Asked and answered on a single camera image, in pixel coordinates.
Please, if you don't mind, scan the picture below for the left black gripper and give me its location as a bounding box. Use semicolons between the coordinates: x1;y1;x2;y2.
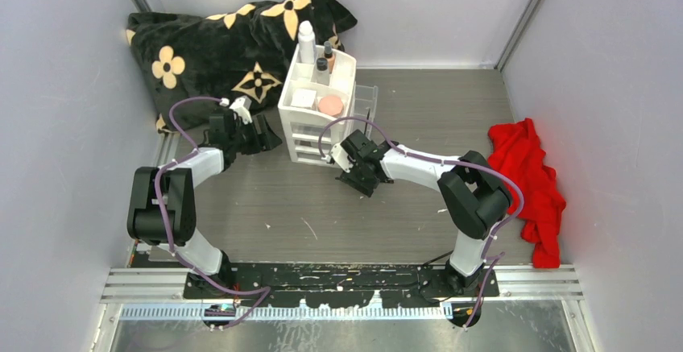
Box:
229;115;280;155

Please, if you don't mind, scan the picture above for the small cream box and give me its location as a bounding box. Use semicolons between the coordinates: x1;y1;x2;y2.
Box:
290;88;317;110

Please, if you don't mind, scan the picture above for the white plastic drawer organizer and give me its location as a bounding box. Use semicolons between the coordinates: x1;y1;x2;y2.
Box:
278;47;357;167

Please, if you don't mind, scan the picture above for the black cap clear bottle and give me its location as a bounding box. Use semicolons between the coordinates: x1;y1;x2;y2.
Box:
313;57;330;85

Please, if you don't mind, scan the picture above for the clear drawer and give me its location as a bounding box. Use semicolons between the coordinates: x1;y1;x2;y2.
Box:
350;84;379;122

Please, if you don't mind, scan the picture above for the white spray bottle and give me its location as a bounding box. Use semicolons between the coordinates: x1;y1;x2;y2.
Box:
297;21;317;64

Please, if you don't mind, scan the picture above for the beige foundation bottle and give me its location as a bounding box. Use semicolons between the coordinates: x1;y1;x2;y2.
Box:
323;41;336;72

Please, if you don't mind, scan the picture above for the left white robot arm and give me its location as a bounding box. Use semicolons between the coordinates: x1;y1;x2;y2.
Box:
126;110;282;298

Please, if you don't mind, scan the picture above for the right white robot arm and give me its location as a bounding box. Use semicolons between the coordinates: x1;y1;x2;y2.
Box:
325;130;514;296

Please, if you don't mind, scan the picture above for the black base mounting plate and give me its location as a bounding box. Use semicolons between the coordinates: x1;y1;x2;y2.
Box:
183;262;500;311

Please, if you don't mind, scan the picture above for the red cloth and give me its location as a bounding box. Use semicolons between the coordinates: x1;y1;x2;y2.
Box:
488;118;566;269

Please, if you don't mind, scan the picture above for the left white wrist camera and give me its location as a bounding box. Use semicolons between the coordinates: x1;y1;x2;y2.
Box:
229;96;253;125

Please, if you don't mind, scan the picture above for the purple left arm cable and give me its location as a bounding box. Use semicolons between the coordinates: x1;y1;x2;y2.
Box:
153;96;273;331

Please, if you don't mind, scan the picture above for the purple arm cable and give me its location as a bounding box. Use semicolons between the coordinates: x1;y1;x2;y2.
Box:
153;96;273;331
317;115;526;329

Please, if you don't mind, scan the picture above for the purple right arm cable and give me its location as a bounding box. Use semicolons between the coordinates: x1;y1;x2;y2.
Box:
317;115;526;329

